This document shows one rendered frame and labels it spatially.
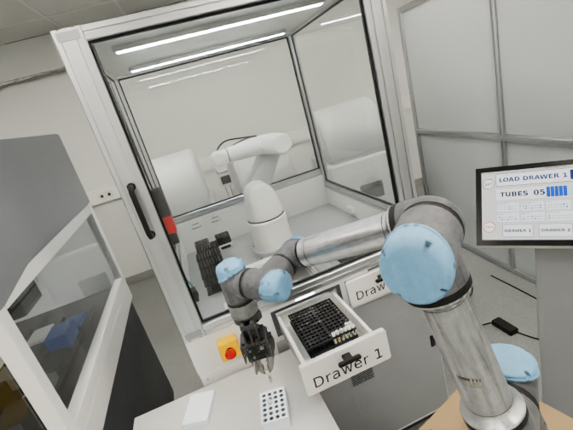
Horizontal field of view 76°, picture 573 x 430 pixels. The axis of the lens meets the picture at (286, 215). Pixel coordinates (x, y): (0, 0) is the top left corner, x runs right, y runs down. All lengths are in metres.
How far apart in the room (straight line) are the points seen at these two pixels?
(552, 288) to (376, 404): 0.88
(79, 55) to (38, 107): 3.48
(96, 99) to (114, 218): 3.52
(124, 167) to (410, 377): 1.49
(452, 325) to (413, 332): 1.10
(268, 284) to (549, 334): 1.33
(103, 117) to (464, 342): 1.07
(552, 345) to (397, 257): 1.38
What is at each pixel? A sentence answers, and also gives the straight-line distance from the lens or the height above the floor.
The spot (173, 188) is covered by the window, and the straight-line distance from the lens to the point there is 1.25.
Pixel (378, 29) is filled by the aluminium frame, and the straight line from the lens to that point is 1.43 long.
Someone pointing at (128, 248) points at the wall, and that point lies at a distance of 4.77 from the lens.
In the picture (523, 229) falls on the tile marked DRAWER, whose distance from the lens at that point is 1.56.
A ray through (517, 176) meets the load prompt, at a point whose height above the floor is 1.16.
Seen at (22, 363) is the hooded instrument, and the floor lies 1.22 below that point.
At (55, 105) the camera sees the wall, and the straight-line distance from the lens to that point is 4.65.
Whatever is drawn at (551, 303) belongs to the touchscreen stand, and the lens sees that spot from 1.80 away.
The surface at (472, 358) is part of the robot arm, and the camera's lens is 0.74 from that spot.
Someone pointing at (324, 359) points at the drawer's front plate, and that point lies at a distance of 1.17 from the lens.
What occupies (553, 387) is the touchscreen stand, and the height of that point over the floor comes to 0.22.
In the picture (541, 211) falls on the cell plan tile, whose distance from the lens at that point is 1.57.
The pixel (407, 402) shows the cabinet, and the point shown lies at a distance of 2.00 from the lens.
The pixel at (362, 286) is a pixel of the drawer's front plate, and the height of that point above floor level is 0.89.
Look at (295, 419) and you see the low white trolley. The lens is 1.28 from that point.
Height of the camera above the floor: 1.68
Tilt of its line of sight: 18 degrees down
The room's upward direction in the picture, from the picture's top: 16 degrees counter-clockwise
